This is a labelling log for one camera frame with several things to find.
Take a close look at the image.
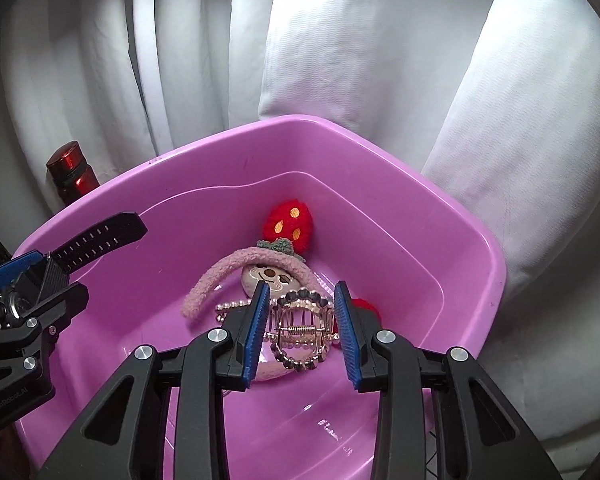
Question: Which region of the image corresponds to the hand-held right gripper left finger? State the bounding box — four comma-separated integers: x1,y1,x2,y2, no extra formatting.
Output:
39,281,271,480

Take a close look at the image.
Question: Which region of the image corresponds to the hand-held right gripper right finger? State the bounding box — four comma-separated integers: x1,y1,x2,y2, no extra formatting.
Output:
333,280,563,480

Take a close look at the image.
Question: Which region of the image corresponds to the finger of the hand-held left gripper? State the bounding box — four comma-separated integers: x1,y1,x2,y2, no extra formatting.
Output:
0,284,90,373
0,252,48,291

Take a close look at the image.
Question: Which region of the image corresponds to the pearl strand hair clip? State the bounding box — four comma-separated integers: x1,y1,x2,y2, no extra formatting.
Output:
214,299,342,346

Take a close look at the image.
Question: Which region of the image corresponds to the cream fluffy round pendant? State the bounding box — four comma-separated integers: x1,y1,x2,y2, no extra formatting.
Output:
241,260,306,383

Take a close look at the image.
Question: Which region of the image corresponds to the pearl claw hair clip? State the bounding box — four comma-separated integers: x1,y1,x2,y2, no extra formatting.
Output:
262,287,338,373

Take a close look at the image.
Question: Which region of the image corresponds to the black wristwatch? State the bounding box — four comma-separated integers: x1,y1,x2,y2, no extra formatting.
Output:
0,212,148,321

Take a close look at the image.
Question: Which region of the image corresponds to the pink plastic basin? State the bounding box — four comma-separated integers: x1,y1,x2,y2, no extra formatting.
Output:
11,115,508,480

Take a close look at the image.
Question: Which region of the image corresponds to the pink fluffy strawberry headband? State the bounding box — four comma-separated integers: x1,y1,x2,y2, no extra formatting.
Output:
181,200,386,333

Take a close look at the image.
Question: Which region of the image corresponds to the red bottle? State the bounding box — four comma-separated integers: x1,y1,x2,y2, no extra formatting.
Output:
46,141,101,207

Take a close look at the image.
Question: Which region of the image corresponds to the white curtain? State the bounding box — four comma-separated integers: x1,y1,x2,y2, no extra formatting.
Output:
0,0,600,461

